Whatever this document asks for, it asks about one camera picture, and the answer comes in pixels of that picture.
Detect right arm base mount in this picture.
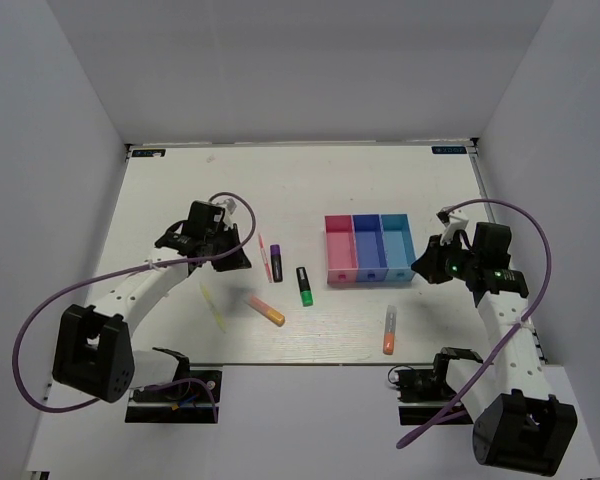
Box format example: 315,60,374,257
387,347,483,426

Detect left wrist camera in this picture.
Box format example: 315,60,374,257
211,197,237,224

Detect yellow cap orange highlighter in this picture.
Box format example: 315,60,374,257
247,295,285,327

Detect yellow thin pen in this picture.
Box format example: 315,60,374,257
199,282,227,334

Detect left table corner label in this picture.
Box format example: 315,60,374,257
131,149,166,158

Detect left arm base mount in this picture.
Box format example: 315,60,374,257
125,367,223,424

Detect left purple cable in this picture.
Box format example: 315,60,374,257
12,191,258,422

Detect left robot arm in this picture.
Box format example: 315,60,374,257
52,197,251,403

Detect dark blue container bin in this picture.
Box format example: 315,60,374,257
352,214,388,283

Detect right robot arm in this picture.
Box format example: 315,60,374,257
411,215,577,477

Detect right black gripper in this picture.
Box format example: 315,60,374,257
411,232,479,284

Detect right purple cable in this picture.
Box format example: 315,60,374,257
395,198,556,450

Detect table corner label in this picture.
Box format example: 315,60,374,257
431,145,467,155
131,149,166,158

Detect right table corner label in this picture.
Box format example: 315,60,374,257
431,145,467,155

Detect light blue container bin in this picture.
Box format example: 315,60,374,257
380,214,415,283

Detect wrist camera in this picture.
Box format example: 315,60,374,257
436,208,469,245
211,197,237,224

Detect red thin pen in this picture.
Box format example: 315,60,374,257
257,233,273,283

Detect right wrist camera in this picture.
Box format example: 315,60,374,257
436,208,469,245

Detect purple cable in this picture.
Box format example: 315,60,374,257
12,191,258,422
395,198,556,450

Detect purple cap black highlighter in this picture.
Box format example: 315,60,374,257
270,244,284,283

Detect green cap black highlighter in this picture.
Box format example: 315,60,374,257
296,267,313,307

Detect pink container bin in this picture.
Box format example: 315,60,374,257
324,215,358,285

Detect orange cap clear highlighter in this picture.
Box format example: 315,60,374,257
382,305,397,355

